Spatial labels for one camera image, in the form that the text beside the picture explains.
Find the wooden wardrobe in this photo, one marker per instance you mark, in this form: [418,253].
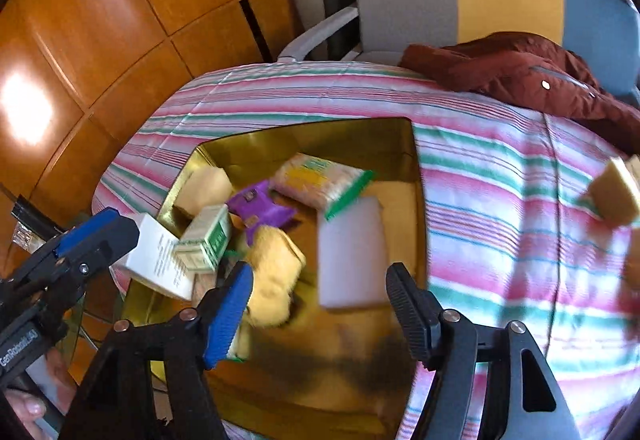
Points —
[125,20]

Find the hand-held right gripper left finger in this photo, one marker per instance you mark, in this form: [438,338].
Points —
[230,315]

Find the white box with printed text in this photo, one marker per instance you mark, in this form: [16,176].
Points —
[150,255]

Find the maroon padded jacket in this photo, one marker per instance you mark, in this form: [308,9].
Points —
[525,70]

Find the square metal tin box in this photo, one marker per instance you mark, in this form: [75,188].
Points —
[325,360]

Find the pale yellow sponge block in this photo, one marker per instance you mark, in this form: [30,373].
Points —
[202,192]

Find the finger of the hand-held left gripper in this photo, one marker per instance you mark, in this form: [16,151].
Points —
[85,232]
[105,245]

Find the person's left hand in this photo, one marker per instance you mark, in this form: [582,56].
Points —
[25,407]

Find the green and white box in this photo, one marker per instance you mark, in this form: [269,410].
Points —
[205,240]

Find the purple packet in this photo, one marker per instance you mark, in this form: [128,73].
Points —
[260,207]

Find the yellow green scouring sponge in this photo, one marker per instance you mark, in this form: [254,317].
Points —
[239,345]

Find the striped bed sheet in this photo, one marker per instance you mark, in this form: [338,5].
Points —
[500,220]

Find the yellow packet with green end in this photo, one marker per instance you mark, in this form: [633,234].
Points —
[315,180]

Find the plain white box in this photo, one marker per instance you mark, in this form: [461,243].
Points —
[352,260]

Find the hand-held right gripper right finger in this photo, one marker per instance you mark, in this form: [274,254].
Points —
[407,310]

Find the glass table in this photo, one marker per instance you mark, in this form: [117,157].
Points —
[92,320]

